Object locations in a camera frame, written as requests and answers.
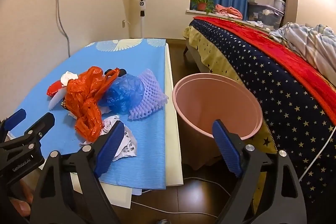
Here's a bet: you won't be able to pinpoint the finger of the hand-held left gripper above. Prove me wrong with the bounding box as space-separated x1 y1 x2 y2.
0 112 56 160
0 109 27 140

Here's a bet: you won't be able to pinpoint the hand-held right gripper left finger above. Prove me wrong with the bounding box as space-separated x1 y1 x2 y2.
29 121 126 224

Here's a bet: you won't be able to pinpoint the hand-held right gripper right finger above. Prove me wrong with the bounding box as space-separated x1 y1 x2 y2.
212 119 307 224

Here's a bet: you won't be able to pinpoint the printed paper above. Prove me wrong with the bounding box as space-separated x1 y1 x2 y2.
79 115 137 161

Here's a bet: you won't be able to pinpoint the white plastic piece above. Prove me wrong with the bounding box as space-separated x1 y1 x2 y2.
49 89 67 110

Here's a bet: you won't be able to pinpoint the orange plastic bag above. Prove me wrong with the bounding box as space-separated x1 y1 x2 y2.
65 67 120 143

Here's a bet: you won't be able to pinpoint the pink plastic bin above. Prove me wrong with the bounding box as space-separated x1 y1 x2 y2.
172 73 263 169

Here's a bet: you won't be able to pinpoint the white tissue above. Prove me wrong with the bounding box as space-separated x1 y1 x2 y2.
60 71 79 85

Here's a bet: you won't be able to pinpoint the blue plastic bag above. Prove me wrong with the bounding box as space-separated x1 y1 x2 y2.
99 74 145 115

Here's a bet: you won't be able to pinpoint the purple foam fruit net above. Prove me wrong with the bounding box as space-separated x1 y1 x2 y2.
128 68 169 121

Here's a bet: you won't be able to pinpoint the person's left hand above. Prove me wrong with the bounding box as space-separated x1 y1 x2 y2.
8 179 34 218

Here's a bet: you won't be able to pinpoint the blue cloth covered table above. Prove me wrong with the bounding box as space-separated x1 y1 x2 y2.
10 38 168 190

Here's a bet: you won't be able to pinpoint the white table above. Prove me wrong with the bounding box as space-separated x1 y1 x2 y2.
71 43 184 210

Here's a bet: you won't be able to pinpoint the navy star bed sheet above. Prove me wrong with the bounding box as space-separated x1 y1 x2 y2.
189 19 336 203

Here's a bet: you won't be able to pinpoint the yellow bed skirt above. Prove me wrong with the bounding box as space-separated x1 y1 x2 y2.
183 26 277 203

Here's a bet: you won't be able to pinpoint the red blanket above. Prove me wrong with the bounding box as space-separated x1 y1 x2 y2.
196 16 336 125

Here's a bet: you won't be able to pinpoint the white crumpled cloth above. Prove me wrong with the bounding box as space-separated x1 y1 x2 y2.
247 21 271 30

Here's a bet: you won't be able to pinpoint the pink folded clothes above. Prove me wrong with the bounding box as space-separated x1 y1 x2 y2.
215 4 243 19

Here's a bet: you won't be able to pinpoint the large clear storage box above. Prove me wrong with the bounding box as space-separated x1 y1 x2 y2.
247 2 285 30

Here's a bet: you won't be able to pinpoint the plaid quilt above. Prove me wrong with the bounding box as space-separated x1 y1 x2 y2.
270 22 336 77

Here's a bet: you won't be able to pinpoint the white windowsill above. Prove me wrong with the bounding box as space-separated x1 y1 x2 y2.
186 9 218 14

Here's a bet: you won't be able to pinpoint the potted green plant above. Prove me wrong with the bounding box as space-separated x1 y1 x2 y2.
191 0 215 14

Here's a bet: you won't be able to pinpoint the small clear storage box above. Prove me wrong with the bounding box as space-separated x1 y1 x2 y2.
274 0 286 13

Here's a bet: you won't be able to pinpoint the white floor cable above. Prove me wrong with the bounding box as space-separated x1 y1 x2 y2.
131 177 237 219

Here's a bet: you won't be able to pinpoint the grey wall cable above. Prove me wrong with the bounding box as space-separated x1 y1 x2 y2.
51 0 71 58

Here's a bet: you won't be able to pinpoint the white charging cable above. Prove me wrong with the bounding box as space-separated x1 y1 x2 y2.
298 130 336 181

